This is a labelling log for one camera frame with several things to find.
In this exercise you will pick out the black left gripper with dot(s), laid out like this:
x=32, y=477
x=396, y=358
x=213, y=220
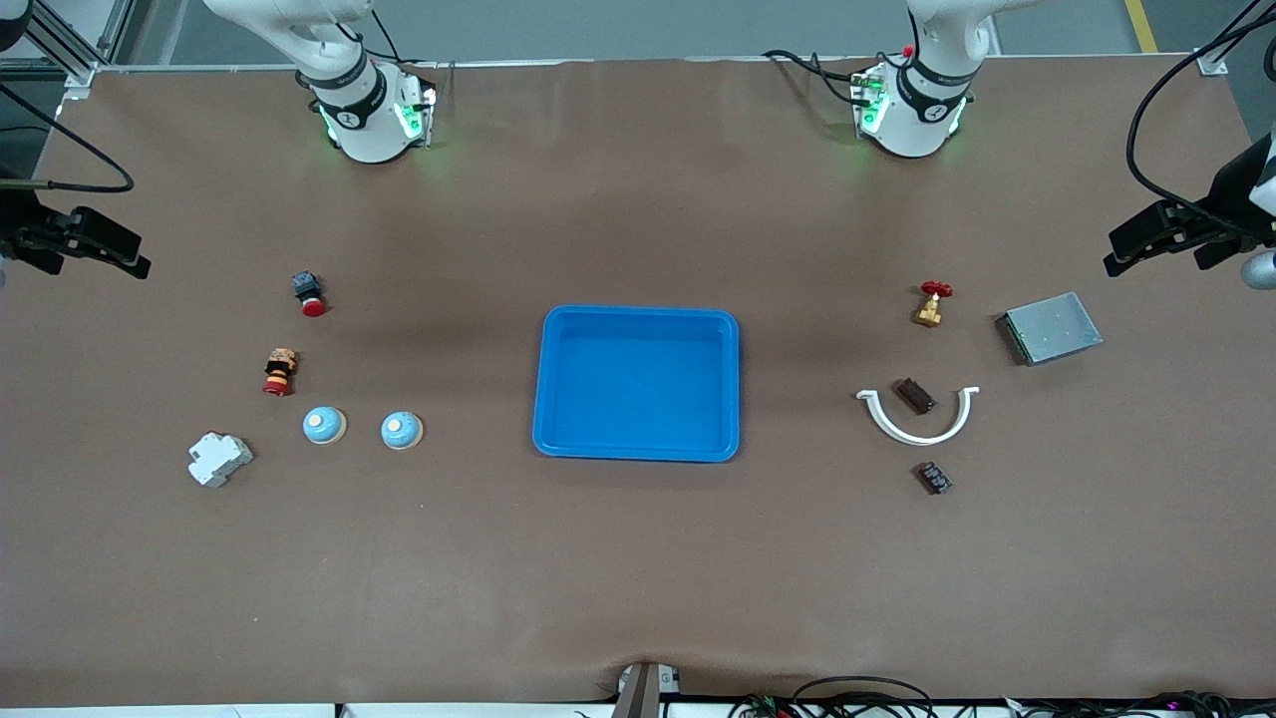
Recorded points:
x=1228, y=198

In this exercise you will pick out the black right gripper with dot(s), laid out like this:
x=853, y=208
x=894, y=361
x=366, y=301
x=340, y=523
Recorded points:
x=20, y=221

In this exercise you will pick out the blue service bell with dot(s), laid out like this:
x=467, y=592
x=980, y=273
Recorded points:
x=402, y=430
x=324, y=426

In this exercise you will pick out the dark brown cylindrical capacitor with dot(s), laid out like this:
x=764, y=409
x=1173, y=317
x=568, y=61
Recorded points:
x=914, y=396

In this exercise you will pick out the small black connector block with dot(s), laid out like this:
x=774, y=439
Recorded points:
x=934, y=478

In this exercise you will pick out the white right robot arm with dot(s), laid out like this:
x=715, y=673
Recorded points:
x=369, y=130

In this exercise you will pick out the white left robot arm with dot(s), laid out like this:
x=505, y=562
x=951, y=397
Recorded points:
x=922, y=120

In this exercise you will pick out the grey metal box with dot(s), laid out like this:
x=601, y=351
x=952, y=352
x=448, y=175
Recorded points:
x=1052, y=329

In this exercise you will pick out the red push button black body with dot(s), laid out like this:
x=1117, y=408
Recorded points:
x=311, y=299

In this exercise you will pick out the red yellow black push button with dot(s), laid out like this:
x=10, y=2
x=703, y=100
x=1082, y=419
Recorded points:
x=280, y=371

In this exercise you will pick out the white circuit breaker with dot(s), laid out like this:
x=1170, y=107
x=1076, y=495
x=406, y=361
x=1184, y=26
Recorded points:
x=219, y=459

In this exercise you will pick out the white half-round pipe clamp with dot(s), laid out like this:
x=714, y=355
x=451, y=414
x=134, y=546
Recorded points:
x=917, y=437

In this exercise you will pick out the blue plastic tray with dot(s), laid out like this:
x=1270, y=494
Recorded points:
x=638, y=389

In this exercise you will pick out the metal table bracket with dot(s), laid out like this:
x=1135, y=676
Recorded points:
x=638, y=693

